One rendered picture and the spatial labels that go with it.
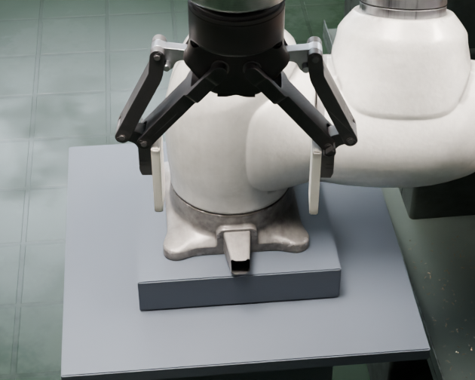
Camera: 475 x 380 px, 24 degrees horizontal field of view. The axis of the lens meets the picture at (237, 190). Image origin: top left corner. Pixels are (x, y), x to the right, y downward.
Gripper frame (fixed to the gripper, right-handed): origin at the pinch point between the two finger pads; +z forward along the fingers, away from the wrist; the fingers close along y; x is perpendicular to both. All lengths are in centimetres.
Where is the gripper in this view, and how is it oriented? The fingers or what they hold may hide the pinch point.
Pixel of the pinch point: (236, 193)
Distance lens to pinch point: 96.9
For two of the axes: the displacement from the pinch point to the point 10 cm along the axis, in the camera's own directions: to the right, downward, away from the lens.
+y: -10.0, -0.2, 0.2
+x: -0.2, 6.4, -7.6
